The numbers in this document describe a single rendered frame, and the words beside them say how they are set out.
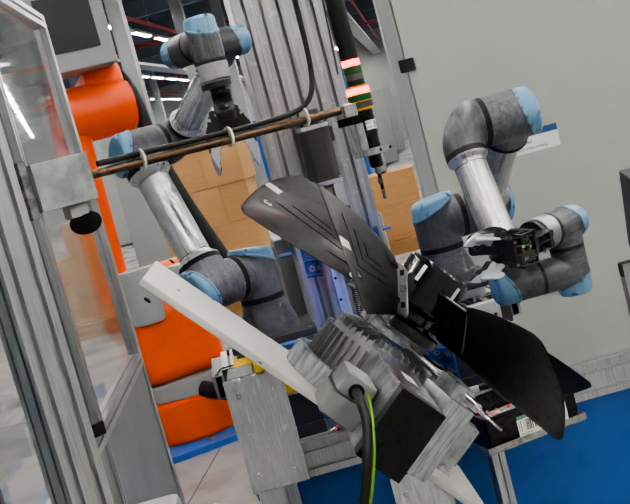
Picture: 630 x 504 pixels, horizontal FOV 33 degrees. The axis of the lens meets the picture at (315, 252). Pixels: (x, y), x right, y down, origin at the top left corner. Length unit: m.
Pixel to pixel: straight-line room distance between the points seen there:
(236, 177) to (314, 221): 8.07
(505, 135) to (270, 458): 1.00
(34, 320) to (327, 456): 1.02
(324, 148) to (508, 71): 1.21
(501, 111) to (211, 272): 0.81
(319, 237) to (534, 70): 2.09
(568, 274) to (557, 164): 1.58
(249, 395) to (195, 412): 4.08
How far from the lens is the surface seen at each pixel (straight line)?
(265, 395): 1.78
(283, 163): 2.88
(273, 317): 2.70
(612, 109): 3.94
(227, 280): 2.63
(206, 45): 2.42
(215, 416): 5.90
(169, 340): 5.84
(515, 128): 2.44
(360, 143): 1.90
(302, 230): 1.87
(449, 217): 2.75
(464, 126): 2.39
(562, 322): 3.93
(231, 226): 10.02
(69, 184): 1.56
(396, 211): 11.26
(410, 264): 1.83
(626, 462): 2.54
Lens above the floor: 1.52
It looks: 6 degrees down
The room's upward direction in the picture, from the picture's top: 15 degrees counter-clockwise
